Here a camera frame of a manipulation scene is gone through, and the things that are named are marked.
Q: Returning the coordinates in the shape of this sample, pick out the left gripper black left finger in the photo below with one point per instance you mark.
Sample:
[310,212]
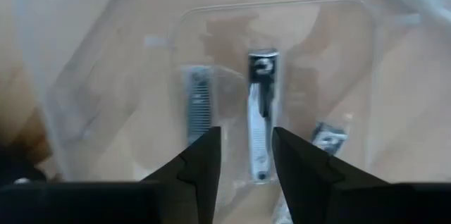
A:
[208,167]

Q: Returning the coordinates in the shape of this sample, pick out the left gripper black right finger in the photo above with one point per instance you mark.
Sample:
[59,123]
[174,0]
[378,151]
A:
[299,174]

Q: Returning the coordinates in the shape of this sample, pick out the clear plastic container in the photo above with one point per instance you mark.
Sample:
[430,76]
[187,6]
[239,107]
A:
[317,41]

